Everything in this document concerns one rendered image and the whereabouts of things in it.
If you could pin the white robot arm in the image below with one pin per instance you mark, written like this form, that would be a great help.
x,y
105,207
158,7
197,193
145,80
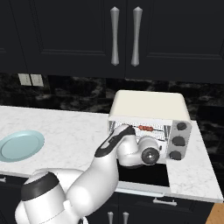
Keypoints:
x,y
96,178

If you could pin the red kebab skewer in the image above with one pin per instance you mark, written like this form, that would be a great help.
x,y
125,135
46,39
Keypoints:
x,y
145,128

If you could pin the cream toaster oven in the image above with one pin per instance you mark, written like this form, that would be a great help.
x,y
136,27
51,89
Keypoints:
x,y
148,106

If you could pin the toaster oven glass door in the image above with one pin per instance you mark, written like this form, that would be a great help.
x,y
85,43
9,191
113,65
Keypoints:
x,y
145,174

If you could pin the black toaster oven knob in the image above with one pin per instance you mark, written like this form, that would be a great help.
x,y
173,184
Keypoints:
x,y
181,126
178,141
175,155

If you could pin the light blue plate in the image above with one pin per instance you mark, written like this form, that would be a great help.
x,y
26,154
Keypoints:
x,y
20,145

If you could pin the black drawer front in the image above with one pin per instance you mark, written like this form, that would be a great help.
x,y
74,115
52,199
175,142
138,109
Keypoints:
x,y
186,207

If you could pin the beige wall socket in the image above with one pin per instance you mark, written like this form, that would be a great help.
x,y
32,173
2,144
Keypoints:
x,y
24,79
37,80

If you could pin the black wall cupboard door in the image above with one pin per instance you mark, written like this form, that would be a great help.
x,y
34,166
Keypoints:
x,y
180,38
73,35
10,35

